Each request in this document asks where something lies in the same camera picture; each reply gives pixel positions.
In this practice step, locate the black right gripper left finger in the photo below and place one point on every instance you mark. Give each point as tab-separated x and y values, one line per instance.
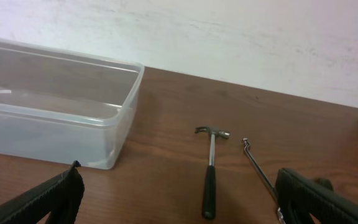
58	199

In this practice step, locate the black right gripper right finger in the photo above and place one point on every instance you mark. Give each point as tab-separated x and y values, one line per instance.
301	200

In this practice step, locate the silver offset wrench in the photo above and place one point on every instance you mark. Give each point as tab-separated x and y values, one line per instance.
263	178

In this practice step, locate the claw hammer black handle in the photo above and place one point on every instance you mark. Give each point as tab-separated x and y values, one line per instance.
208	210

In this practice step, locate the clear plastic container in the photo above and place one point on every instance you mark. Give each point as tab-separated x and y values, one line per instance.
61	106

